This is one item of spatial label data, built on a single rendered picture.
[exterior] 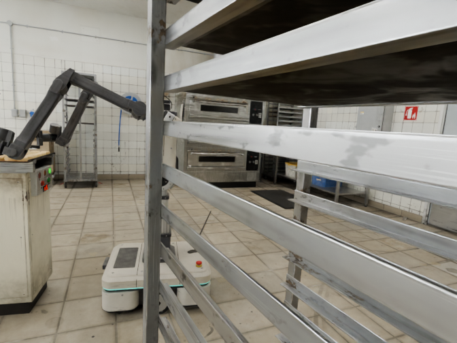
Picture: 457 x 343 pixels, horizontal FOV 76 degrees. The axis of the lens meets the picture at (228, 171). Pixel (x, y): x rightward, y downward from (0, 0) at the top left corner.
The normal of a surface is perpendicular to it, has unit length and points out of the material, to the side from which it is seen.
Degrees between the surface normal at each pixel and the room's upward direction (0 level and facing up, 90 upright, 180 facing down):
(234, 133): 90
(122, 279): 31
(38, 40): 90
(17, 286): 90
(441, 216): 90
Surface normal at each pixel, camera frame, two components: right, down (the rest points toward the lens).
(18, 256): 0.23, 0.17
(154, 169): 0.50, 0.16
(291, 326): -0.86, 0.03
